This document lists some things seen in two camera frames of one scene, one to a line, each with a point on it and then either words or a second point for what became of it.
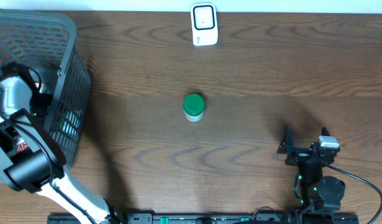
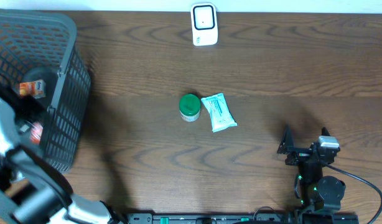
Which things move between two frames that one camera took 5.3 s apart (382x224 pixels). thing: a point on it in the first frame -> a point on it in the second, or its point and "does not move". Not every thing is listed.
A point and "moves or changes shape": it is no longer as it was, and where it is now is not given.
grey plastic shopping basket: [48, 42] does not move
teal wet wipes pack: [71, 124] -> [220, 117]
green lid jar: [194, 106] moves or changes shape
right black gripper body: [298, 158] does not move
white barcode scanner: [204, 25] does not move
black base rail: [204, 218] does not move
